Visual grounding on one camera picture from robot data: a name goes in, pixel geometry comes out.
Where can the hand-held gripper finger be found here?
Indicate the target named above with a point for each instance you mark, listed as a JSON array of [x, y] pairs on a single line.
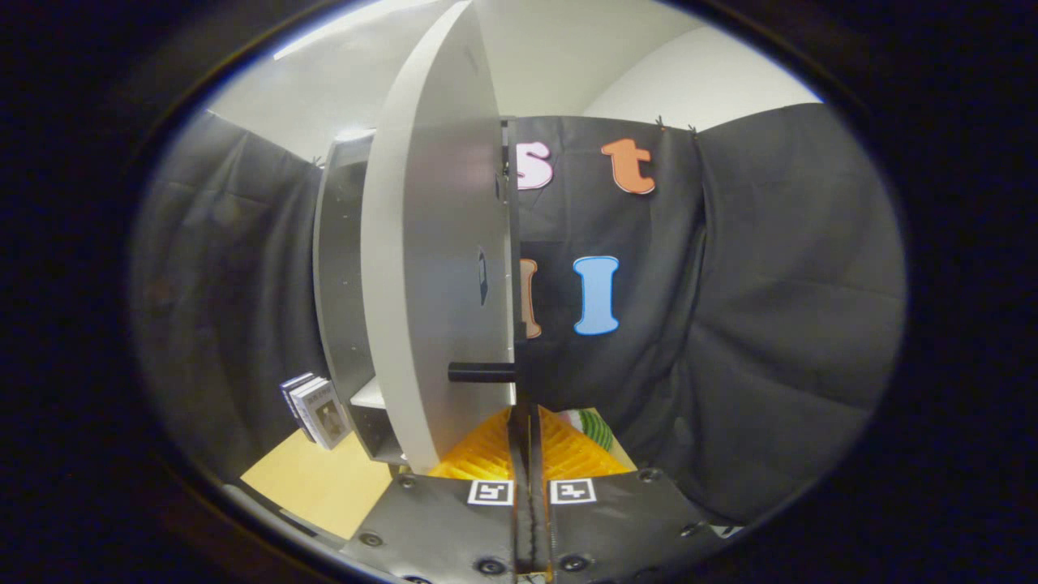
[[538, 527], [519, 519]]

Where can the white shoe cabinet door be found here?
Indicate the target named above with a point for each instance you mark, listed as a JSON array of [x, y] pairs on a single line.
[[438, 243]]

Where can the grey shoe cabinet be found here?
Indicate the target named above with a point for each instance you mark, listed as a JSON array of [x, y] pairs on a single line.
[[340, 268]]

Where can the white cabinet shelf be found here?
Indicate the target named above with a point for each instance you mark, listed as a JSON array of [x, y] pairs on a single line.
[[369, 397]]

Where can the green striped cloth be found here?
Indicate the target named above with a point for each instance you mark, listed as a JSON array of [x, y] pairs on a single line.
[[596, 426]]

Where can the blue cover book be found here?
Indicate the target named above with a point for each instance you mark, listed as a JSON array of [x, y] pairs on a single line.
[[290, 393]]

